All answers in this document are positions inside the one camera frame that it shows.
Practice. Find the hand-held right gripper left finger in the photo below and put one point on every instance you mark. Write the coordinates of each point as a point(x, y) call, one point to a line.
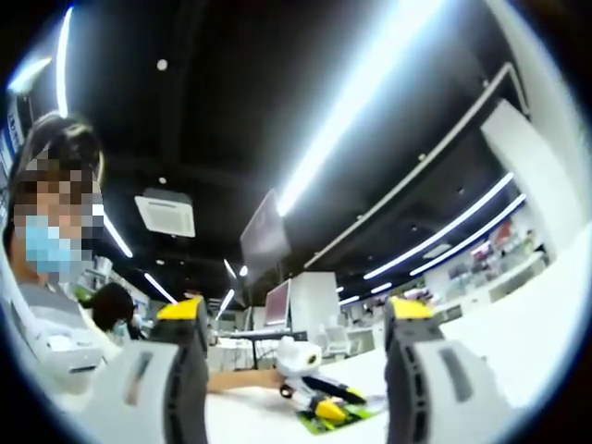
point(139, 393)

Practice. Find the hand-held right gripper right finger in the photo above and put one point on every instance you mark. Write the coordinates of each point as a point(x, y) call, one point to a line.
point(462, 393)

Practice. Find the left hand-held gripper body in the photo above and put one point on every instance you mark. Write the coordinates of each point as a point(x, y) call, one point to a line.
point(296, 358)

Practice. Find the green skincare sachet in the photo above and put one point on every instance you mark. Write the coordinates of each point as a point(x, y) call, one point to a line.
point(365, 402)

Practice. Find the white office chair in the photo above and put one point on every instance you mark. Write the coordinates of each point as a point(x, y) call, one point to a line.
point(336, 340)

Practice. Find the desk monitor purple screen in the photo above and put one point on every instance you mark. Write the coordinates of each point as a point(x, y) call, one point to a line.
point(277, 303)

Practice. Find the grey chest-worn device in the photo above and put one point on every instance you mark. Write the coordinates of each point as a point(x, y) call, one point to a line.
point(55, 324)

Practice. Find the operator with blue mask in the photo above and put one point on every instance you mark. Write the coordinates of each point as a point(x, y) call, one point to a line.
point(14, 300)

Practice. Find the ceiling air conditioner unit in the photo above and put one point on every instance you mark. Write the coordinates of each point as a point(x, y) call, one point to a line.
point(165, 213)

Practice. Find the long ceiling strip light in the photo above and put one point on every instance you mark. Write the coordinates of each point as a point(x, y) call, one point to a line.
point(361, 102)

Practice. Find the person's head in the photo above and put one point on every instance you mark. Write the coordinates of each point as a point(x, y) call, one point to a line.
point(69, 134)

